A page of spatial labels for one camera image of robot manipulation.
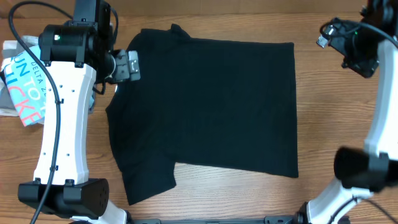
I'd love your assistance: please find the black t-shirt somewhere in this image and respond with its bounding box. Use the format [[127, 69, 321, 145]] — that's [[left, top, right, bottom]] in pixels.
[[106, 24, 299, 205]]

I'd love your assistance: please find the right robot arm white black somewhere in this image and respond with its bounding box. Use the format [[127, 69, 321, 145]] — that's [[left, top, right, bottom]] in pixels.
[[291, 0, 397, 223]]

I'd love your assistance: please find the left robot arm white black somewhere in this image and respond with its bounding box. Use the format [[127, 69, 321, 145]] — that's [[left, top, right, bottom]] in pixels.
[[18, 22, 136, 223]]

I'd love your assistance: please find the light blue printed t-shirt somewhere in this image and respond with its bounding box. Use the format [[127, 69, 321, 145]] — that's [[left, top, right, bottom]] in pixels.
[[2, 51, 47, 126]]

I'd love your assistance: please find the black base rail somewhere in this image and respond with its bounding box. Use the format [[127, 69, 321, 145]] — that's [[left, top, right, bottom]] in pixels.
[[132, 215, 294, 224]]

